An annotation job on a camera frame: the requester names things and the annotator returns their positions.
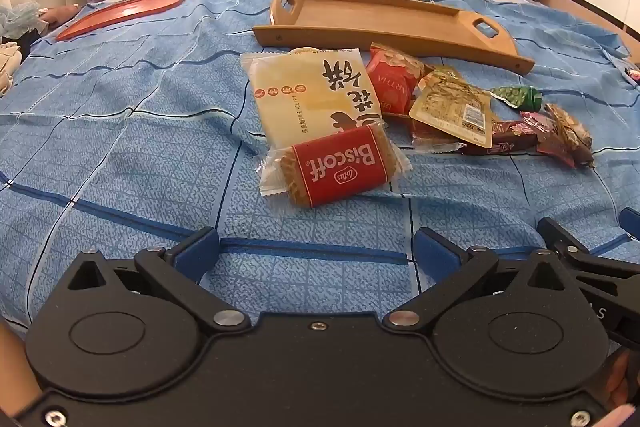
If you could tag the wooden tray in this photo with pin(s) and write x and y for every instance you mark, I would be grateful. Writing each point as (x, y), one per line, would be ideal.
(375, 19)

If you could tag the green pea snack packet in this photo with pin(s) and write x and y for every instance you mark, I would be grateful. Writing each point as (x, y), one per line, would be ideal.
(517, 98)

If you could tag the pink fabric item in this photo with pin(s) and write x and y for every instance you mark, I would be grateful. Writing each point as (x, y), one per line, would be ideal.
(60, 14)

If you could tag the beige cloth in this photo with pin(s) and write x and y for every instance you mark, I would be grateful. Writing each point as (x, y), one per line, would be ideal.
(9, 64)

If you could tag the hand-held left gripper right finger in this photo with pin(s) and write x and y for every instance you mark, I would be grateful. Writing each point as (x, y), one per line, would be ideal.
(435, 252)

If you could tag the person's right hand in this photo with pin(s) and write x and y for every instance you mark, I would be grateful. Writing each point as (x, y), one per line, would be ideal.
(621, 382)

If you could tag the brown gold candy packet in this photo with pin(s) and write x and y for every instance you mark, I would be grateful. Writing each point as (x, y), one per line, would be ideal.
(572, 129)

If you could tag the golden snack pouch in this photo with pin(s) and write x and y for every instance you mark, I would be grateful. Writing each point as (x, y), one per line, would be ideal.
(450, 107)

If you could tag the blue checked bed sheet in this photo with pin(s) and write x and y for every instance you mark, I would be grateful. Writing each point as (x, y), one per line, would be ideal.
(125, 157)

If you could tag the small colourful toy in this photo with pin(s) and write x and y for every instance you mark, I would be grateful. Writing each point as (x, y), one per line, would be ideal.
(633, 74)

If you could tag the red orange snack packet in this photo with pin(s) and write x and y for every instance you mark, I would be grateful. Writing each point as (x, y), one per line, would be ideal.
(395, 82)

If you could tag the wooden bed frame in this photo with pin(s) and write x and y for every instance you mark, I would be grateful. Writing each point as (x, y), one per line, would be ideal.
(590, 4)

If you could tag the red plastic tray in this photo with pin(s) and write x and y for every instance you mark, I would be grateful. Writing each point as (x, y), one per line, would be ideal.
(125, 12)

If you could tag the pale yellow pastry packet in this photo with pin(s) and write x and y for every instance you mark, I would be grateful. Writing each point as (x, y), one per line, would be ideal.
(295, 97)

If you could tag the person's left hand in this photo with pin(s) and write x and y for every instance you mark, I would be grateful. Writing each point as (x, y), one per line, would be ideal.
(620, 417)

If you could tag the brown sausage packet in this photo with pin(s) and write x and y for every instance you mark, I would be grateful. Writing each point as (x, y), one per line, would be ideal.
(505, 134)

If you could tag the pink snack packet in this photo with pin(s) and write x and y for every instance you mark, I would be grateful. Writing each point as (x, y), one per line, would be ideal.
(547, 132)

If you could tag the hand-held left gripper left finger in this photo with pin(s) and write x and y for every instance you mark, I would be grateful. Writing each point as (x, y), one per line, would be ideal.
(197, 252)

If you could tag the light blue plastic bag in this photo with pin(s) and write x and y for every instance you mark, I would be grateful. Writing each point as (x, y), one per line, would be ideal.
(20, 18)

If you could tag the red biscuit packet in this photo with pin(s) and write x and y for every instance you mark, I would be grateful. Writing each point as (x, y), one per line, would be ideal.
(335, 167)

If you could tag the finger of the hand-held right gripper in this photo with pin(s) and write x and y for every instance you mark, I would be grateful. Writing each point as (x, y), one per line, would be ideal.
(562, 234)
(631, 223)

